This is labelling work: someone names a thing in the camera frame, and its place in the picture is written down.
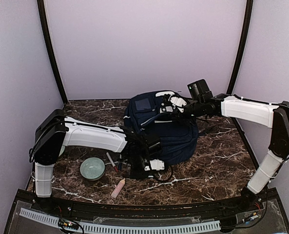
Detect red capped white marker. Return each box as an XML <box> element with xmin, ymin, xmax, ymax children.
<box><xmin>106</xmin><ymin>153</ymin><xmax>118</xmax><ymax>173</ymax></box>

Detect navy blue student backpack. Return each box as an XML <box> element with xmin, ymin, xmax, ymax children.
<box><xmin>123</xmin><ymin>90</ymin><xmax>199</xmax><ymax>165</ymax></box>

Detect pink pencil-shaped eraser tube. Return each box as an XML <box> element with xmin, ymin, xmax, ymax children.
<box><xmin>111</xmin><ymin>178</ymin><xmax>126</xmax><ymax>198</ymax></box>

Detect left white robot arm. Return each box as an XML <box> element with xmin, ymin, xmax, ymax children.
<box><xmin>29</xmin><ymin>109</ymin><xmax>169</xmax><ymax>213</ymax></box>

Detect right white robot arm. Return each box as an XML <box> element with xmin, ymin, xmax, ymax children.
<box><xmin>162</xmin><ymin>92</ymin><xmax>289</xmax><ymax>212</ymax></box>

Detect near celadon green bowl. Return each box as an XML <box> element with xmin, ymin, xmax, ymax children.
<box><xmin>80</xmin><ymin>157</ymin><xmax>105</xmax><ymax>181</ymax></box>

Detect small green circuit board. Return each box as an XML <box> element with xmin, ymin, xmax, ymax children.
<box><xmin>58</xmin><ymin>218</ymin><xmax>79</xmax><ymax>231</ymax></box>

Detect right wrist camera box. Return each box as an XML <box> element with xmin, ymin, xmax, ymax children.
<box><xmin>187</xmin><ymin>79</ymin><xmax>210</xmax><ymax>99</ymax></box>

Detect white slotted cable duct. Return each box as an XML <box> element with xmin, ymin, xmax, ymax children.
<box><xmin>19</xmin><ymin>208</ymin><xmax>221</xmax><ymax>234</ymax></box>

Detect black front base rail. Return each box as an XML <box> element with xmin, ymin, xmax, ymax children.
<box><xmin>12</xmin><ymin>189</ymin><xmax>281</xmax><ymax>220</ymax></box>

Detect right black frame post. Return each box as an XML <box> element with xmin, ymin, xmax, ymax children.
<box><xmin>227</xmin><ymin>0</ymin><xmax>254</xmax><ymax>94</ymax></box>

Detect black frame post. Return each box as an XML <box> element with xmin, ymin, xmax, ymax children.
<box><xmin>227</xmin><ymin>0</ymin><xmax>254</xmax><ymax>94</ymax></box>
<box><xmin>37</xmin><ymin>0</ymin><xmax>68</xmax><ymax>105</ymax></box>

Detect left black frame post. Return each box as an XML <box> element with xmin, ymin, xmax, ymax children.
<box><xmin>37</xmin><ymin>0</ymin><xmax>68</xmax><ymax>105</ymax></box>

